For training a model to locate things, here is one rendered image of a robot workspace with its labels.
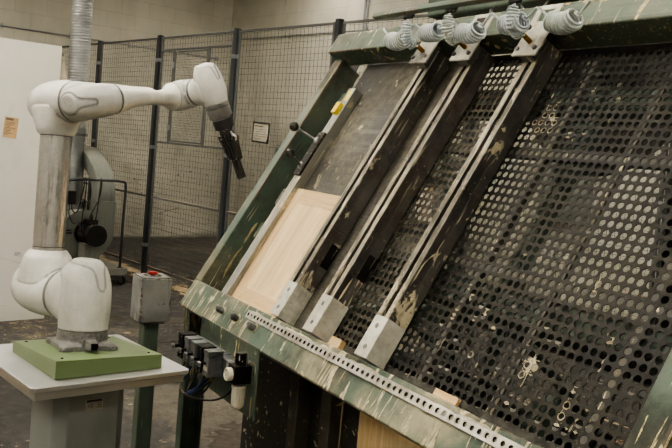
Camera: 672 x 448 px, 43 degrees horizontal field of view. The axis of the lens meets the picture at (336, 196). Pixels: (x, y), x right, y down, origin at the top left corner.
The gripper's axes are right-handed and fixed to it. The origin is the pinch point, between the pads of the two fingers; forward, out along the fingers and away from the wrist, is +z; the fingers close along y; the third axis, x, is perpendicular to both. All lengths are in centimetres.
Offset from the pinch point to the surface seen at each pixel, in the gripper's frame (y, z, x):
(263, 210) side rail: 16.1, 22.7, -12.3
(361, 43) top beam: -9, -29, -65
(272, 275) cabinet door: -24.6, 35.5, 12.8
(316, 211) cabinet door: -29.8, 19.7, -9.5
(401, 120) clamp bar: -58, -5, -36
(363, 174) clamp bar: -56, 8, -16
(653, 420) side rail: -190, 38, 28
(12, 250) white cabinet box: 358, 58, 22
